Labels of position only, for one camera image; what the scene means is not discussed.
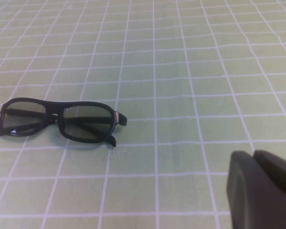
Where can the green checked tablecloth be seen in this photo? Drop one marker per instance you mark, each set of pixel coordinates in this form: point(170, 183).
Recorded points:
point(171, 71)

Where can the black framed glasses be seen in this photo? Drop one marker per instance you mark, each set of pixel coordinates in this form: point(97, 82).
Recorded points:
point(62, 119)

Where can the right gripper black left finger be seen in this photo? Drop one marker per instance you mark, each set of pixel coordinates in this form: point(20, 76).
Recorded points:
point(252, 195)

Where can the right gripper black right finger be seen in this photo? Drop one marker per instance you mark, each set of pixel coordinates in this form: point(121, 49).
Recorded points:
point(278, 169)

